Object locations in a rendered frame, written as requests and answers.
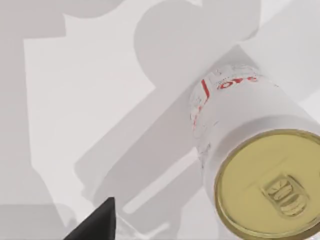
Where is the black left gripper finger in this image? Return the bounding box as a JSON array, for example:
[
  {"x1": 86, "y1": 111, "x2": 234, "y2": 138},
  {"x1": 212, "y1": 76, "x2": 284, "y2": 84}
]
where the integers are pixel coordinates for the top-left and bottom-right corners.
[{"x1": 62, "y1": 196, "x2": 117, "y2": 240}]

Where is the white and red can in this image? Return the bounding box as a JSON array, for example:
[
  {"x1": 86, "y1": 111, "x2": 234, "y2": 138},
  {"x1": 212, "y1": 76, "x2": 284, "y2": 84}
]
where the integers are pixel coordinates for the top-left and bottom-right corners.
[{"x1": 189, "y1": 65, "x2": 320, "y2": 240}]

